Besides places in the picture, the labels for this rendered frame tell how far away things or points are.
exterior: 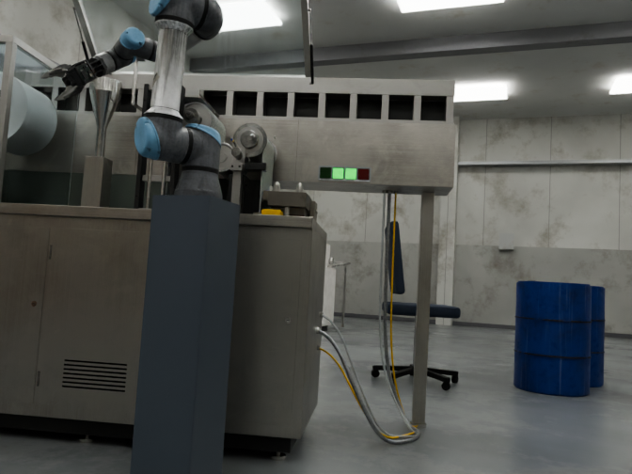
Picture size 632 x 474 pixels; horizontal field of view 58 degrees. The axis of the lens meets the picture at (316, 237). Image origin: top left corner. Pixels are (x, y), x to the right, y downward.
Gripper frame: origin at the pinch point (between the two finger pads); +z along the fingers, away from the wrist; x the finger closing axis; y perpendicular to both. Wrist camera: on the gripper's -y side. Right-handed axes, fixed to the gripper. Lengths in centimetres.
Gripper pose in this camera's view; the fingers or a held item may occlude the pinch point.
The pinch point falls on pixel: (50, 87)
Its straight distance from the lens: 219.7
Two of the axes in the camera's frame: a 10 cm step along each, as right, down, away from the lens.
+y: 7.5, -0.8, -6.6
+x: 4.1, 8.4, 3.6
